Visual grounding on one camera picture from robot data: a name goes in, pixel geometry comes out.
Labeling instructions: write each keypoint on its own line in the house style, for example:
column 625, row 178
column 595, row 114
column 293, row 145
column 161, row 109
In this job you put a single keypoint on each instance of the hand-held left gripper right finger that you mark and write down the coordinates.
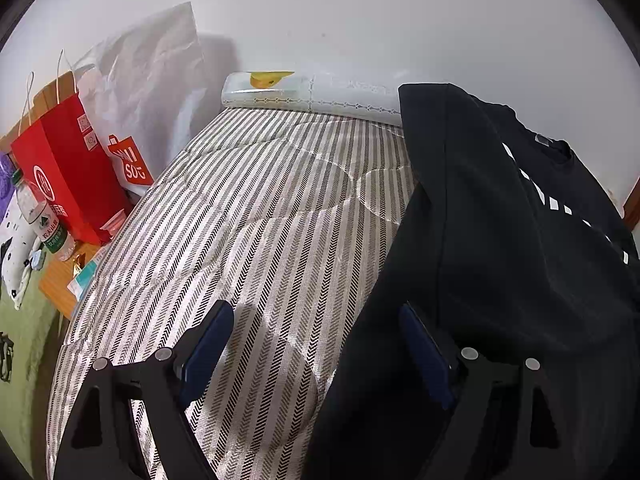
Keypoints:
column 425, row 355

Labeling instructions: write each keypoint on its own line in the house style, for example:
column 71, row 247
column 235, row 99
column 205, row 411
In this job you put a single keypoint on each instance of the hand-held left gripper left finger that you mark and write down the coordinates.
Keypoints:
column 207, row 355

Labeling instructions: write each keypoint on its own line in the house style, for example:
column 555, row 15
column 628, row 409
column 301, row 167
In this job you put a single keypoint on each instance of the black t-shirt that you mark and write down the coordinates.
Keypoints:
column 500, row 235

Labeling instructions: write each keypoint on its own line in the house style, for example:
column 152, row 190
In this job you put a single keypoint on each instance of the striped quilted bed cover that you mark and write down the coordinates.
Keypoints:
column 250, row 235

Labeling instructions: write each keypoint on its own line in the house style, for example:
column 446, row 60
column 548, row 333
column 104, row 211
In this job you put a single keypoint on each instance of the small teal box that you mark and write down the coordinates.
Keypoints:
column 85, row 280

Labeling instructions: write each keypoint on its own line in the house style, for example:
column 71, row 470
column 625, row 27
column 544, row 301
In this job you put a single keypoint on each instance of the gold wrapper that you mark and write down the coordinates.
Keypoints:
column 76, row 263

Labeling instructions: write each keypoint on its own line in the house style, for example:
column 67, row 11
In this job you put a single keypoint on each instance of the wooden nightstand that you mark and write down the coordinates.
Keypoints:
column 55, row 285

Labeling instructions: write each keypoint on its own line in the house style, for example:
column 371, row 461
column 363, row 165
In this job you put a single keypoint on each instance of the green rug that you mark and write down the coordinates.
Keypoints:
column 30, row 360

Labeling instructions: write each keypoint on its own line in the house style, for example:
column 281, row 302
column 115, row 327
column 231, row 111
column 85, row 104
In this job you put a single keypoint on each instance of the small light blue object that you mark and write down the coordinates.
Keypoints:
column 36, row 260

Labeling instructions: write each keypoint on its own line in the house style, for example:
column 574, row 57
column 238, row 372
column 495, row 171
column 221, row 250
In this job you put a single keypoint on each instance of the black object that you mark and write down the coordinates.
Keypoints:
column 6, row 357

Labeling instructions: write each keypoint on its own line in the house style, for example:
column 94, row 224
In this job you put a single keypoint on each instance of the clear plastic water bottle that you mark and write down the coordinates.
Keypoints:
column 47, row 225

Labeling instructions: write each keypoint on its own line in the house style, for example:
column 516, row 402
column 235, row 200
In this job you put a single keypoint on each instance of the white bag with red logo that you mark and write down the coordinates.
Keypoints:
column 127, row 160

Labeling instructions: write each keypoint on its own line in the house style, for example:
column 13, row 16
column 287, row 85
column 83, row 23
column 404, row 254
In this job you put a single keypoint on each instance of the white cloth with black spots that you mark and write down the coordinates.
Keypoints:
column 15, row 255

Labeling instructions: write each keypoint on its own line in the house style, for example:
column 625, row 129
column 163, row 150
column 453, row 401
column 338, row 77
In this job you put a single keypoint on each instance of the red paper shopping bag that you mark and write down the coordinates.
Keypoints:
column 65, row 170

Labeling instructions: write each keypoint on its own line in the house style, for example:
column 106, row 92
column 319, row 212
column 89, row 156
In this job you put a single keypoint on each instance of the purple object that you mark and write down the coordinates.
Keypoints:
column 6, row 185

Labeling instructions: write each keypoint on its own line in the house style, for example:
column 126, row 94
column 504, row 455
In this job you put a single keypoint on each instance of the white folded pillow mat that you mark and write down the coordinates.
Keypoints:
column 340, row 96

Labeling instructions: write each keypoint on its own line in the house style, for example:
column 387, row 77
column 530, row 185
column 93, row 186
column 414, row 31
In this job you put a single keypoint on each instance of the large wrinkled white bag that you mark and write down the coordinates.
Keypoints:
column 155, row 75

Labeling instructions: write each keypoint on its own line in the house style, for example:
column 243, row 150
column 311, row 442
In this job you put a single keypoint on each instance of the brown wooden door frame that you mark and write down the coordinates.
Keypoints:
column 632, row 215

